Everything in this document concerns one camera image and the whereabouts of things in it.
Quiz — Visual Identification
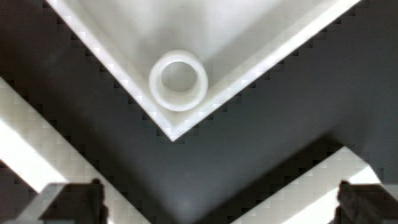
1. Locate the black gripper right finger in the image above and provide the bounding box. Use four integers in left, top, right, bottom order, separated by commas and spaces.
334, 181, 398, 224

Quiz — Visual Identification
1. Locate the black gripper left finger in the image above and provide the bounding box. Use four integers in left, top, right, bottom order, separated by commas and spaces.
12, 179, 108, 224

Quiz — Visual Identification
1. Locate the white square tabletop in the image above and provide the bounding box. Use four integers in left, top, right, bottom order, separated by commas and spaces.
44, 0, 361, 139

